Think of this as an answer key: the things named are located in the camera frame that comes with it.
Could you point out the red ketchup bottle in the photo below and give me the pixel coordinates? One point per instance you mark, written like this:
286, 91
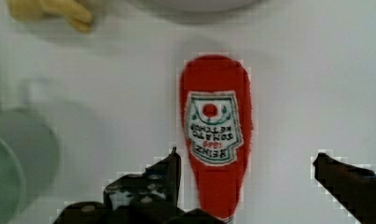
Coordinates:
216, 113

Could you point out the lilac round plate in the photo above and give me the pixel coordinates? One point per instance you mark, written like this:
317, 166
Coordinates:
200, 5

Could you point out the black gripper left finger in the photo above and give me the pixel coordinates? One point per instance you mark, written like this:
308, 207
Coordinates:
161, 179

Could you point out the green strainer basket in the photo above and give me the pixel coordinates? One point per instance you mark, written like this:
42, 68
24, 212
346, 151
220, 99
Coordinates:
10, 185

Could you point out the yellow banana toy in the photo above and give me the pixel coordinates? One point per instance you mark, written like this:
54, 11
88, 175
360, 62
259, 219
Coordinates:
78, 16

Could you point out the green cup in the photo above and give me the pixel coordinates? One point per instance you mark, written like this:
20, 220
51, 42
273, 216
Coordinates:
33, 148

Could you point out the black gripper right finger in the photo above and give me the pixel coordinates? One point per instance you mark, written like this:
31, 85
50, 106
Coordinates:
353, 187

